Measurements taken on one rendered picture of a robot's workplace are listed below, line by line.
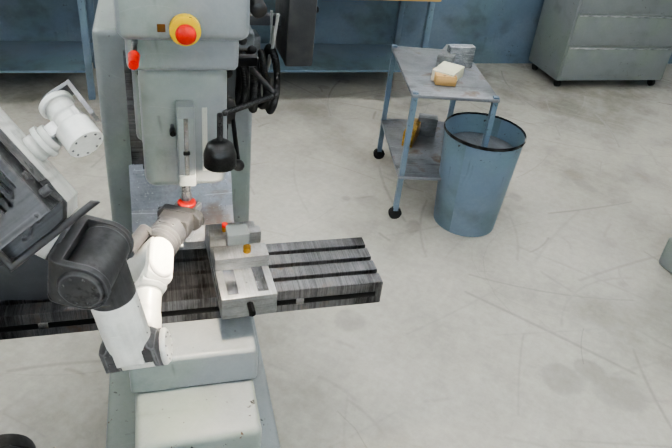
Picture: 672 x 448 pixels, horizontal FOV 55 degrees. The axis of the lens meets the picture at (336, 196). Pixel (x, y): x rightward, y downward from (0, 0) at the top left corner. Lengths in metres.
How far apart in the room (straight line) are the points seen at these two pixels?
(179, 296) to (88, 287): 0.69
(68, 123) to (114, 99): 0.83
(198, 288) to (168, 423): 0.37
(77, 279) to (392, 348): 2.14
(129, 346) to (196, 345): 0.49
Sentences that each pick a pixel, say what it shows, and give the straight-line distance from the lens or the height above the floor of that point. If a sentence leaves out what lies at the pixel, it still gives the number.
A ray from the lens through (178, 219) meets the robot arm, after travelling 1.70.
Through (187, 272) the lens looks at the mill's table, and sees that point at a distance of 1.93.
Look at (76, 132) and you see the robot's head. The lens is 1.20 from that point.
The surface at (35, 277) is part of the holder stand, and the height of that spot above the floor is 1.04.
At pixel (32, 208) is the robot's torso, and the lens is 1.07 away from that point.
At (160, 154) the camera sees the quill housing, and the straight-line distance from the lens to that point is 1.59.
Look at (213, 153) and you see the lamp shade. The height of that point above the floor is 1.50.
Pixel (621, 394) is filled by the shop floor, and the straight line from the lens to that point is 3.31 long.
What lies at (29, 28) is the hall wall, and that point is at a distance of 6.06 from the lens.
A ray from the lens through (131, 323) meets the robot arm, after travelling 1.31.
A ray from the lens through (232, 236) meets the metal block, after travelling 1.82.
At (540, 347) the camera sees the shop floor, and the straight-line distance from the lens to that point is 3.36.
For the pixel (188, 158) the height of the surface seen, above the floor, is 1.42.
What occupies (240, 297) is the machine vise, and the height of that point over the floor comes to 1.03.
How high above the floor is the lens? 2.17
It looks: 32 degrees down
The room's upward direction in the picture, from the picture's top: 6 degrees clockwise
